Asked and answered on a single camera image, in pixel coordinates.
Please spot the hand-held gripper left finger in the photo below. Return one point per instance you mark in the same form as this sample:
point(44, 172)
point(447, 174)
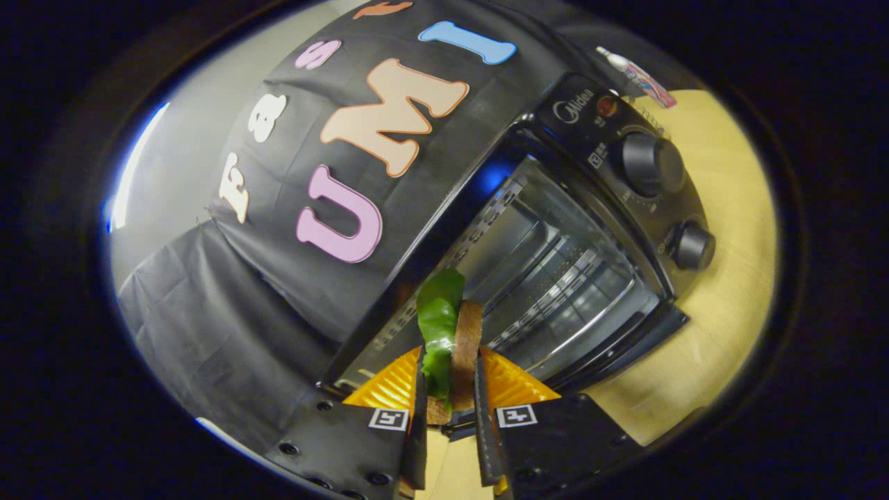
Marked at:
point(347, 444)

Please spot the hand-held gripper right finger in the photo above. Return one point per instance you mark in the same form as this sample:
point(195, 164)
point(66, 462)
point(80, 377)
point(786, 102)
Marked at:
point(555, 444)

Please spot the sandwich with lettuce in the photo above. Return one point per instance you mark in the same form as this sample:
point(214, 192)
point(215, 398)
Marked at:
point(467, 347)

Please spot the black toaster oven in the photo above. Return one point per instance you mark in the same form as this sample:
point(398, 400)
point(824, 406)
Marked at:
point(625, 208)

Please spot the black backdrop cloth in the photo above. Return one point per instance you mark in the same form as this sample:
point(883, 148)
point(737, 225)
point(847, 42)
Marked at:
point(278, 298)

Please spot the silver pink bottle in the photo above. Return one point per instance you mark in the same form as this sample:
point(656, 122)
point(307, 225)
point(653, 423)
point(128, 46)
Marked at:
point(639, 73)

